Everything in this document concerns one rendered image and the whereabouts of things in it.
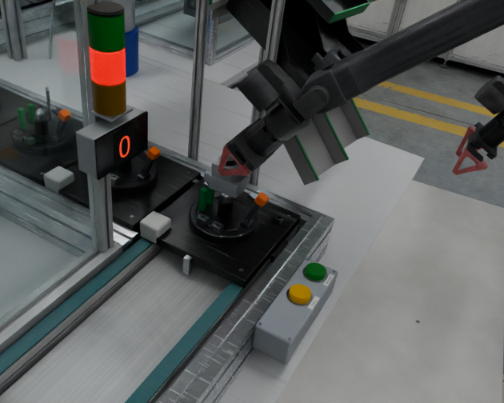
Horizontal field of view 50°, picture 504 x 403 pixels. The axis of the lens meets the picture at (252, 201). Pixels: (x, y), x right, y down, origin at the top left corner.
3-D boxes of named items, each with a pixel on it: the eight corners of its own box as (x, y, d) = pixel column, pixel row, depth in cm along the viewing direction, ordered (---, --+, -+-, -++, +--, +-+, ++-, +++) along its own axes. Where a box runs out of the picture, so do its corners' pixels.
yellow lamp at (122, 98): (133, 108, 85) (133, 78, 82) (111, 119, 81) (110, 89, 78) (108, 97, 87) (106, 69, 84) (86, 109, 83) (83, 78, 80)
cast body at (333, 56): (343, 84, 119) (362, 61, 113) (332, 89, 116) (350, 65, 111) (317, 57, 120) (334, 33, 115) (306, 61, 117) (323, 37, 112)
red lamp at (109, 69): (133, 77, 82) (132, 46, 79) (110, 89, 78) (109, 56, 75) (106, 68, 84) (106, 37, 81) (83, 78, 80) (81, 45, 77)
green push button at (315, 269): (327, 275, 105) (330, 267, 104) (319, 287, 102) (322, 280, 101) (309, 266, 106) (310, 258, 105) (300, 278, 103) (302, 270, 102)
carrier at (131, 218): (200, 179, 126) (203, 132, 118) (133, 233, 108) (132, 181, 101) (118, 144, 134) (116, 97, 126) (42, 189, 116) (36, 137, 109)
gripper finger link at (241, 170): (202, 164, 100) (231, 139, 94) (222, 148, 106) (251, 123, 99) (225, 192, 101) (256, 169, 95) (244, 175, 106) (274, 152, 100)
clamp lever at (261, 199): (254, 221, 108) (270, 197, 103) (248, 225, 107) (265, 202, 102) (239, 209, 109) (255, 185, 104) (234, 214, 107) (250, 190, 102)
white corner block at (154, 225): (171, 233, 109) (172, 217, 107) (158, 245, 106) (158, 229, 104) (153, 225, 111) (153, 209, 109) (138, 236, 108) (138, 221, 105)
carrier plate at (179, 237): (299, 222, 117) (301, 214, 116) (243, 289, 100) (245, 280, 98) (206, 181, 125) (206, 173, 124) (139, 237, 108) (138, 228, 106)
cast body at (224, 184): (247, 187, 107) (250, 157, 103) (236, 198, 104) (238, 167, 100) (211, 174, 110) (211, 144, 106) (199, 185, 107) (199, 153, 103)
